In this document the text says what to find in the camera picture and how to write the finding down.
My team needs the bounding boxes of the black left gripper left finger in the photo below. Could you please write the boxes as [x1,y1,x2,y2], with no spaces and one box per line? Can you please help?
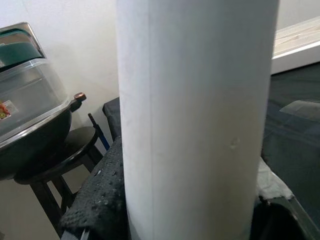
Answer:
[59,136,130,240]

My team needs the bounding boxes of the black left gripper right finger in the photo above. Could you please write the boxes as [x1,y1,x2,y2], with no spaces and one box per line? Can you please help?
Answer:
[252,157,311,240]

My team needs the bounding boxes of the white plastic table leg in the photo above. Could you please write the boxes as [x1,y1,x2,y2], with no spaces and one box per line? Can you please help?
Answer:
[115,0,280,240]

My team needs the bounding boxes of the white plastic table top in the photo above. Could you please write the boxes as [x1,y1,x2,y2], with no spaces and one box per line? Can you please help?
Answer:
[270,18,320,75]

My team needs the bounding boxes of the black plastic sheet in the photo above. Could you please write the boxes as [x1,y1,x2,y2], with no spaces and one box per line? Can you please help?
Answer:
[101,63,320,226]

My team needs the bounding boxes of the black round stand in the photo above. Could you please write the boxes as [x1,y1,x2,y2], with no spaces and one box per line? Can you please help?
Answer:
[13,126,111,238]

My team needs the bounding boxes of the black wok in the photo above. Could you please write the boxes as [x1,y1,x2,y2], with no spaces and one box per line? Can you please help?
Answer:
[0,91,88,181]

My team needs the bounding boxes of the clear plastic container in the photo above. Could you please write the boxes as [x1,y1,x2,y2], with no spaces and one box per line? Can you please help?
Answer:
[0,57,70,151]

